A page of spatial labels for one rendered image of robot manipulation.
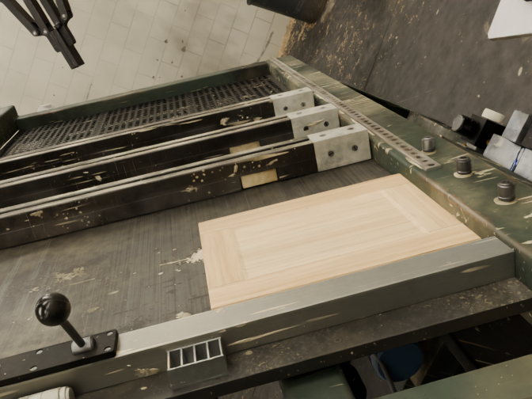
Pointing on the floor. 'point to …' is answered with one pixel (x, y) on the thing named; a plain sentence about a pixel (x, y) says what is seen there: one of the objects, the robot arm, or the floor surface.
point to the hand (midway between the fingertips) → (67, 48)
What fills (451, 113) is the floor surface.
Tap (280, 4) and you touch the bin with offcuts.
